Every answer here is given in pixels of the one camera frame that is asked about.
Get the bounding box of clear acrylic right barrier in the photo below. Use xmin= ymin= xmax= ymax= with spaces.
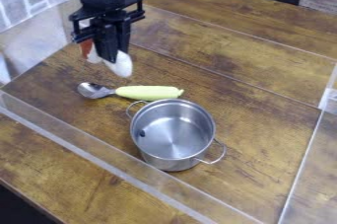
xmin=278 ymin=64 xmax=337 ymax=224

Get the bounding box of clear acrylic barrier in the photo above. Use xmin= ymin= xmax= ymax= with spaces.
xmin=278 ymin=64 xmax=337 ymax=224
xmin=0 ymin=91 xmax=264 ymax=224

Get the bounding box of silver metal pot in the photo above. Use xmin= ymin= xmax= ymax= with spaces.
xmin=126 ymin=99 xmax=226 ymax=172

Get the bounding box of clear acrylic front barrier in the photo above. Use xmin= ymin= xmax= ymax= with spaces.
xmin=0 ymin=91 xmax=264 ymax=224

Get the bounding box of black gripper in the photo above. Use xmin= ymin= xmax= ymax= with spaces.
xmin=68 ymin=0 xmax=145 ymax=63

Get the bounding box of spoon with yellow handle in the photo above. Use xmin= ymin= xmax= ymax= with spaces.
xmin=77 ymin=82 xmax=182 ymax=101

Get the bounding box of red and white plush mushroom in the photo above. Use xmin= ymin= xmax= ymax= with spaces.
xmin=79 ymin=39 xmax=133 ymax=78

